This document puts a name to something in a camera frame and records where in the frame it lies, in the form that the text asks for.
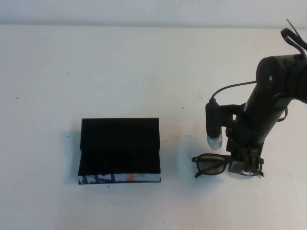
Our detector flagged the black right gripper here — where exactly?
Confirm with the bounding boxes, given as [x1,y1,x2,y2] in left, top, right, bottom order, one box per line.
[226,121,265,173]

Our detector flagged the black frame sunglasses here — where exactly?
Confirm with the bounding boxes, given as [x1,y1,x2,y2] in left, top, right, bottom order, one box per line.
[191,153,266,179]

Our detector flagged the black glasses case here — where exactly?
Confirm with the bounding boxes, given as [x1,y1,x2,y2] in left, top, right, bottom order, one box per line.
[78,117,162,185]

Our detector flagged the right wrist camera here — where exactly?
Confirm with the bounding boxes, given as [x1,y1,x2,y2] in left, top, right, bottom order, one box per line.
[205,97,224,151]

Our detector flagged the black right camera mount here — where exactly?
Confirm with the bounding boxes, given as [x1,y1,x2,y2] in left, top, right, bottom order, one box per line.
[217,103,248,127]

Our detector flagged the thin right camera cable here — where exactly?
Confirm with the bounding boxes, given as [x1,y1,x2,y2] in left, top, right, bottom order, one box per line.
[210,80,288,123]

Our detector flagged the thick black looped cable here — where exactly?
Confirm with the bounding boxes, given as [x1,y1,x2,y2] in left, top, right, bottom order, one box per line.
[280,27,307,58]

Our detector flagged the black cable tie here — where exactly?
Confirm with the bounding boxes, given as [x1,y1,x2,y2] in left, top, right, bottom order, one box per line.
[286,19,301,37]

